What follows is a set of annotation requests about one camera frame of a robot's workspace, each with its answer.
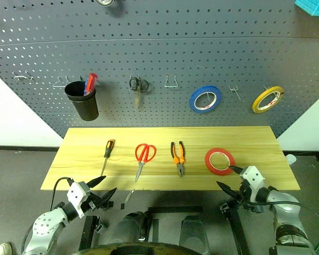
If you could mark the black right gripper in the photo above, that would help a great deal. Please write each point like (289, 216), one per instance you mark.
(244, 194)

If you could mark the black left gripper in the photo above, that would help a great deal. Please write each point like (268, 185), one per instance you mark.
(93, 202)

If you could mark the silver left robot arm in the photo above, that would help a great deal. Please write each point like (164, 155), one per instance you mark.
(46, 225)

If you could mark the grey pegboard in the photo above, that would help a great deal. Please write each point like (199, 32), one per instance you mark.
(159, 53)

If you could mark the red tape roll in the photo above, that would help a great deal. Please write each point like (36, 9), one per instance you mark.
(209, 162)

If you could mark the black and orange screwdriver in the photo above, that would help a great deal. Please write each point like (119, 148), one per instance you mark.
(109, 147)

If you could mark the dark rounded robot leg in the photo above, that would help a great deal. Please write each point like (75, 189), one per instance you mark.
(126, 228)
(194, 232)

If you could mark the orange and black pliers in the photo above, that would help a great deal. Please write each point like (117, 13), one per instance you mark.
(178, 161)

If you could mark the dark rounded robot torso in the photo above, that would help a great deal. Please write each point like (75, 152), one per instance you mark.
(149, 249)

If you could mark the yellow tape roll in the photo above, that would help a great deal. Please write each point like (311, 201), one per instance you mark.
(255, 104)

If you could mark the black plastic cup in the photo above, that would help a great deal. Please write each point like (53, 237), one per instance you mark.
(85, 107)

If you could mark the metal peg hook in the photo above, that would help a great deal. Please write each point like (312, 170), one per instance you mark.
(271, 91)
(210, 98)

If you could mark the blue tape roll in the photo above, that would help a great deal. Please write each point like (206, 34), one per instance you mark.
(192, 103)

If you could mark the double prong metal hook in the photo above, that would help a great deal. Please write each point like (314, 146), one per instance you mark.
(22, 77)
(235, 91)

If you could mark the white shoe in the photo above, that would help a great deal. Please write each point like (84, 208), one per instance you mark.
(4, 248)

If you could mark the silver round fixture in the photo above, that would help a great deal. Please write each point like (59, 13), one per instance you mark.
(104, 2)

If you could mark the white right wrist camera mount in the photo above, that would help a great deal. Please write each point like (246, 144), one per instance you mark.
(251, 176)

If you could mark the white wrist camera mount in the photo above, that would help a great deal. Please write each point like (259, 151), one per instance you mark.
(251, 176)
(78, 195)

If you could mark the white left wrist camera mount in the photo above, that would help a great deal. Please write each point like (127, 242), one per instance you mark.
(78, 195)

